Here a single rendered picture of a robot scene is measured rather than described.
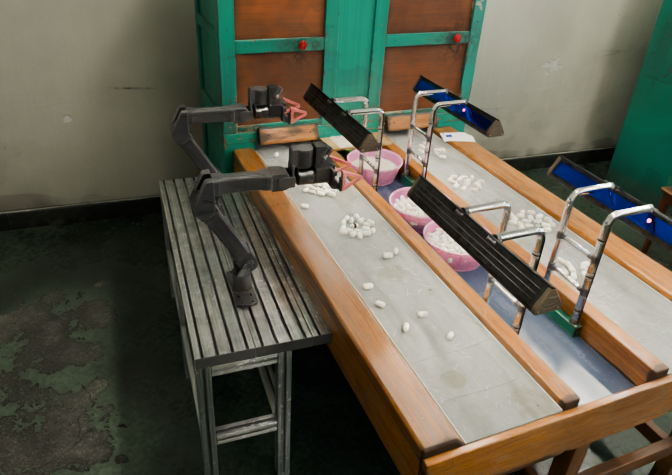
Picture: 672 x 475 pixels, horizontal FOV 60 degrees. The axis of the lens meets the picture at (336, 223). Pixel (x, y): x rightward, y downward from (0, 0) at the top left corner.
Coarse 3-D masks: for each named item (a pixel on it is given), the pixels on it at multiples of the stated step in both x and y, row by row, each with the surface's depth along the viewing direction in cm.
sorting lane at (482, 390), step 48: (288, 192) 246; (336, 192) 248; (336, 240) 215; (384, 240) 217; (384, 288) 191; (432, 288) 192; (432, 336) 172; (480, 336) 173; (432, 384) 155; (480, 384) 156; (528, 384) 157; (480, 432) 142
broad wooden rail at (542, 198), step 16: (448, 128) 315; (464, 144) 296; (480, 160) 280; (496, 160) 281; (496, 176) 269; (512, 176) 266; (528, 192) 253; (544, 192) 254; (544, 208) 243; (560, 208) 241; (576, 224) 230; (592, 224) 231; (592, 240) 221; (608, 240) 221; (608, 256) 215; (624, 256) 212; (640, 256) 212; (640, 272) 203; (656, 272) 204; (656, 288) 198
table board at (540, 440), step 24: (648, 384) 160; (576, 408) 151; (600, 408) 153; (624, 408) 158; (648, 408) 164; (504, 432) 143; (528, 432) 144; (552, 432) 149; (576, 432) 154; (600, 432) 160; (432, 456) 136; (456, 456) 136; (480, 456) 140; (504, 456) 146; (528, 456) 150; (552, 456) 156
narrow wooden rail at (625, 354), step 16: (416, 176) 267; (432, 176) 261; (448, 192) 248; (480, 224) 226; (512, 240) 217; (528, 256) 208; (544, 272) 200; (560, 288) 192; (592, 320) 179; (608, 320) 179; (592, 336) 180; (608, 336) 174; (624, 336) 173; (608, 352) 175; (624, 352) 170; (640, 352) 167; (624, 368) 171; (640, 368) 165; (656, 368) 162; (640, 384) 166
